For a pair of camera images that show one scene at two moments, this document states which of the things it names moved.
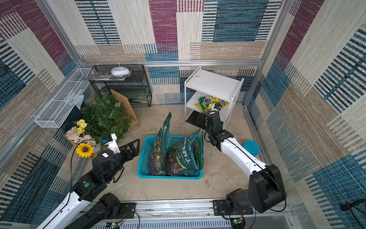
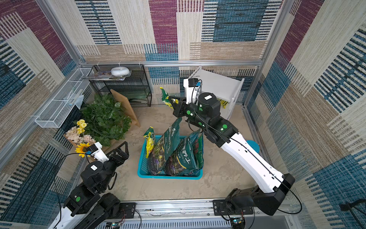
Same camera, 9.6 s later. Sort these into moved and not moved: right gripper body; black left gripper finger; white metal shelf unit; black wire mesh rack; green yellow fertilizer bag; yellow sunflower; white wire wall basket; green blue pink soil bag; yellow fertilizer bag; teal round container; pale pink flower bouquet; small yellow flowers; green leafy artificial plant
Moved: yellow fertilizer bag; right gripper body; green yellow fertilizer bag; black left gripper finger
Not moved: small yellow flowers; green leafy artificial plant; pale pink flower bouquet; yellow sunflower; teal round container; white metal shelf unit; black wire mesh rack; green blue pink soil bag; white wire wall basket
